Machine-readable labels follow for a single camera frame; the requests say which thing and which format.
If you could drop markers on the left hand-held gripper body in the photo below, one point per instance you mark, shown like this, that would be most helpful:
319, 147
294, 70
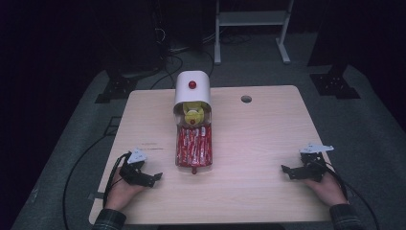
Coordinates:
135, 166

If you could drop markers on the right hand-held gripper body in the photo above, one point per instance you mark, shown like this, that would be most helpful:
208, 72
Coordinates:
312, 164

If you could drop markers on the person's left hand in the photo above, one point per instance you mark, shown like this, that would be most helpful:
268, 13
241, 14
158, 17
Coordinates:
123, 191

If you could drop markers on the person's right hand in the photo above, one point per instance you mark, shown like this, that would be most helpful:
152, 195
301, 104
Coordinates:
328, 190

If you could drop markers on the pile of red snack packets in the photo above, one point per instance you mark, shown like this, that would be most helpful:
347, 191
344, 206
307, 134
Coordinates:
193, 147

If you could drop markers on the yellow toy with red knob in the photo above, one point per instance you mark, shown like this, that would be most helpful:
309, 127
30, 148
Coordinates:
193, 113

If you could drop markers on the black stand base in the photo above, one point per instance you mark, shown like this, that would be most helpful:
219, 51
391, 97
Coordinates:
116, 87
333, 84

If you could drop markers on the white cylindrical dispenser machine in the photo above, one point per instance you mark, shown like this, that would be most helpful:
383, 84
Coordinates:
192, 94

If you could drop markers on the white metal stand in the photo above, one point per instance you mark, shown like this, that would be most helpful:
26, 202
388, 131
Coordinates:
252, 17

